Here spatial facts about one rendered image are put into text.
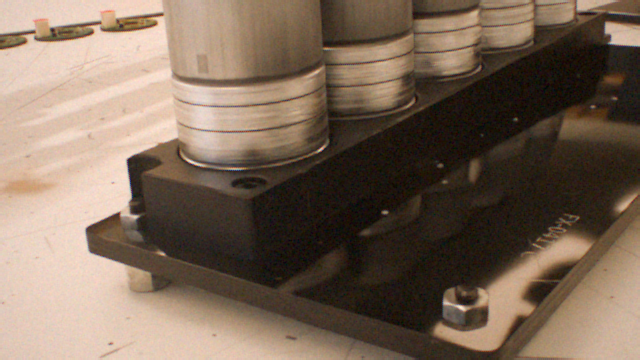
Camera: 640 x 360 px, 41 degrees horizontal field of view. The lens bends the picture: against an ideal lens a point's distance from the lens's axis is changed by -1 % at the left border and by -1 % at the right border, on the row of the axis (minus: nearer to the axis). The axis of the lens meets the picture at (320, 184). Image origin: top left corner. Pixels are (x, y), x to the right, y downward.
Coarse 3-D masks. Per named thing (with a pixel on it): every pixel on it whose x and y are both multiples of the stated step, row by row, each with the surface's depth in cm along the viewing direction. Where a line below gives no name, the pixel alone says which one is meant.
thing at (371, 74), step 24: (336, 0) 14; (360, 0) 14; (384, 0) 14; (408, 0) 15; (336, 24) 14; (360, 24) 14; (384, 24) 15; (408, 24) 15; (336, 48) 14; (360, 48) 14; (384, 48) 15; (408, 48) 15; (336, 72) 15; (360, 72) 15; (384, 72) 15; (408, 72) 15; (336, 96) 15; (360, 96) 15; (384, 96) 15; (408, 96) 15; (336, 120) 15
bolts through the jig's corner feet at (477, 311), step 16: (128, 208) 14; (144, 208) 14; (128, 224) 13; (144, 224) 13; (464, 288) 10; (480, 288) 10; (448, 304) 10; (464, 304) 10; (480, 304) 10; (464, 320) 10; (480, 320) 10
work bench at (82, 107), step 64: (0, 0) 48; (64, 0) 46; (128, 0) 45; (0, 64) 31; (64, 64) 31; (128, 64) 30; (0, 128) 23; (64, 128) 23; (128, 128) 23; (0, 192) 19; (64, 192) 18; (128, 192) 18; (0, 256) 15; (64, 256) 15; (0, 320) 13; (64, 320) 13; (128, 320) 13; (192, 320) 13; (256, 320) 13; (576, 320) 12
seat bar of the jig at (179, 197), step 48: (528, 48) 19; (576, 48) 21; (432, 96) 16; (480, 96) 17; (336, 144) 14; (384, 144) 14; (432, 144) 16; (144, 192) 13; (192, 192) 12; (240, 192) 12; (288, 192) 12; (336, 192) 13; (192, 240) 13; (240, 240) 12; (288, 240) 13
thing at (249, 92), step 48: (192, 0) 12; (240, 0) 12; (288, 0) 12; (192, 48) 12; (240, 48) 12; (288, 48) 12; (192, 96) 13; (240, 96) 12; (288, 96) 13; (192, 144) 13; (240, 144) 13; (288, 144) 13
